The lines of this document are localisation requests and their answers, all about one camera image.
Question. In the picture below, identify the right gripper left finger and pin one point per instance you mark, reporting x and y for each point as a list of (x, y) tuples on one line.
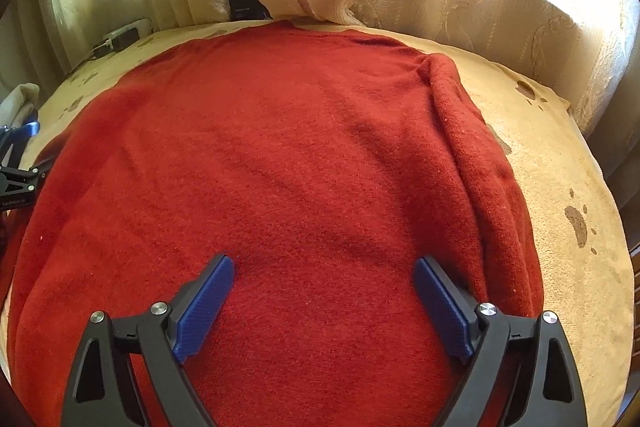
[(102, 389)]

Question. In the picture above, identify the red knit sweater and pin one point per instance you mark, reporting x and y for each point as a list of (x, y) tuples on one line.
[(270, 216)]

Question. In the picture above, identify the black power adapter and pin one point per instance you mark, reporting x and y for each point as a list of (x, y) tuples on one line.
[(125, 39)]

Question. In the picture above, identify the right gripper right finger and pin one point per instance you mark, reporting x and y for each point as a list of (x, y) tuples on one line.
[(546, 389)]

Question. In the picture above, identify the yellow paw print blanket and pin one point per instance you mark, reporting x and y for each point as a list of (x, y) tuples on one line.
[(560, 206)]

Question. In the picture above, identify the white power strip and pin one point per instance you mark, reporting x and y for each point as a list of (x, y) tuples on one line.
[(143, 25)]

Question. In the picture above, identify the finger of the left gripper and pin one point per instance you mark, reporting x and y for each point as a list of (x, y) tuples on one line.
[(14, 141)]

